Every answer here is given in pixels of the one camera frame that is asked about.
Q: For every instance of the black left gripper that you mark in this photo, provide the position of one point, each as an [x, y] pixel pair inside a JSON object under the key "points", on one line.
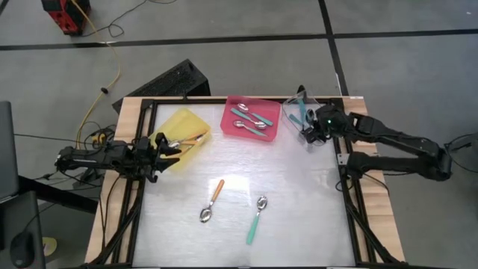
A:
{"points": [[138, 158]]}

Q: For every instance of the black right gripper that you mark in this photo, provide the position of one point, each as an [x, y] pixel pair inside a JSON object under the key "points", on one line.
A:
{"points": [[332, 123]]}

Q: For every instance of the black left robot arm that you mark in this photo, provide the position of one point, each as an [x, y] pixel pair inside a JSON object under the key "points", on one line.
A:
{"points": [[93, 158]]}

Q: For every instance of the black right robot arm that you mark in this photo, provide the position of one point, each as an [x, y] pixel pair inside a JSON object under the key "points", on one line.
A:
{"points": [[403, 140]]}

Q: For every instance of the clear plastic bin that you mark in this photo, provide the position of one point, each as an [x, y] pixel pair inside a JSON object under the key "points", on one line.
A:
{"points": [[291, 108]]}

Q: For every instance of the yellow plastic bin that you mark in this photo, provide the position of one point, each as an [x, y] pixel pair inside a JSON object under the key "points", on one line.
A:
{"points": [[185, 121]]}

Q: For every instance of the pink plastic bin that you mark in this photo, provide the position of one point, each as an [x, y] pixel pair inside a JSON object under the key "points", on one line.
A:
{"points": [[225, 121]]}

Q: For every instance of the black metal beam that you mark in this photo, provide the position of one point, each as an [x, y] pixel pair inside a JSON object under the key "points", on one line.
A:
{"points": [[56, 194]]}

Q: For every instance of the yellow round disc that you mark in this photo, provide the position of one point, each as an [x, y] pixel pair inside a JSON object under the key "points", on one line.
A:
{"points": [[50, 246]]}

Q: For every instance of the black desk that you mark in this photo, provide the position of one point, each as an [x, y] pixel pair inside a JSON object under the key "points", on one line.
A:
{"points": [[26, 216]]}

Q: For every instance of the black computer mouse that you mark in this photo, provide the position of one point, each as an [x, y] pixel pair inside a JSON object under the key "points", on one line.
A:
{"points": [[22, 248]]}

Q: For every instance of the red black portable generator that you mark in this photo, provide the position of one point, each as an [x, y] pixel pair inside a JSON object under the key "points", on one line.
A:
{"points": [[65, 16]]}

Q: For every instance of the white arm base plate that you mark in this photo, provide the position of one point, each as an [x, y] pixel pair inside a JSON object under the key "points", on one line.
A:
{"points": [[343, 158]]}

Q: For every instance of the black bracket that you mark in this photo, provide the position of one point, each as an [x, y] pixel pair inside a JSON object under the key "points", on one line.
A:
{"points": [[301, 89]]}

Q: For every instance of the black metal table frame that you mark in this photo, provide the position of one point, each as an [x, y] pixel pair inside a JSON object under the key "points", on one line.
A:
{"points": [[186, 101]]}

